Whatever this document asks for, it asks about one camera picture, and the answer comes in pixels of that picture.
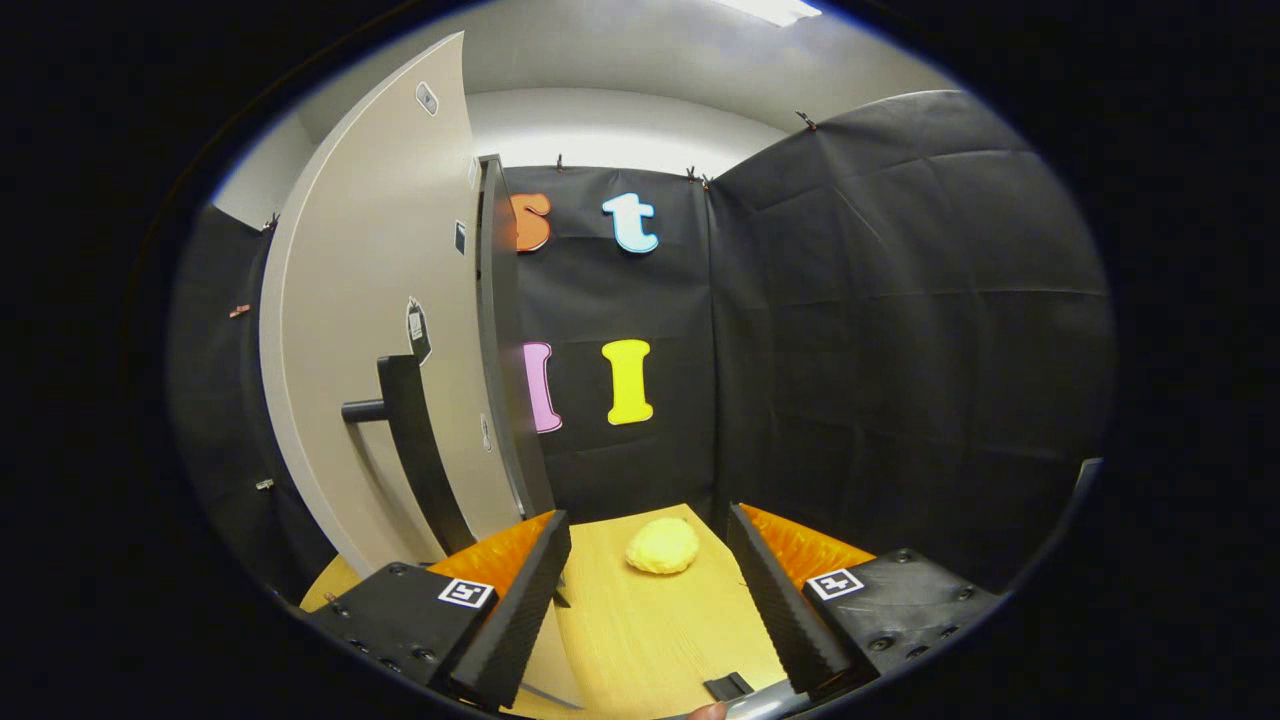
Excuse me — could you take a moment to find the long ceiling light panel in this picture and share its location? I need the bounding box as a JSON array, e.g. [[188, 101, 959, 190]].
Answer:
[[715, 0, 823, 28]]

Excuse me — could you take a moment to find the black door handle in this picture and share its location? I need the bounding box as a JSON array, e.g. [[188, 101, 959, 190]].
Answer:
[[342, 355, 477, 557]]

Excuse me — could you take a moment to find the yellow lumpy object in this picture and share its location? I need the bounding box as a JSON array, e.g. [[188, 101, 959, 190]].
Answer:
[[625, 516, 701, 576]]

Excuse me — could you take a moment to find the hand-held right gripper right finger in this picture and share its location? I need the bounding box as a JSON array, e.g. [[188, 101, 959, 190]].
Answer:
[[726, 502, 1006, 703]]

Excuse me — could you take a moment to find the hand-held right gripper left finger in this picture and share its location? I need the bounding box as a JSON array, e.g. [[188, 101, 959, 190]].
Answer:
[[303, 509, 574, 711]]

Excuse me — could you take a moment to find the black backdrop cloth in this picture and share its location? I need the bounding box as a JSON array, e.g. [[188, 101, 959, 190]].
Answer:
[[165, 90, 1116, 601]]

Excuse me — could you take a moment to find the beige cabinet door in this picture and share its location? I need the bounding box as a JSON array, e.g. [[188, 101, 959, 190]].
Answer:
[[258, 30, 526, 581]]

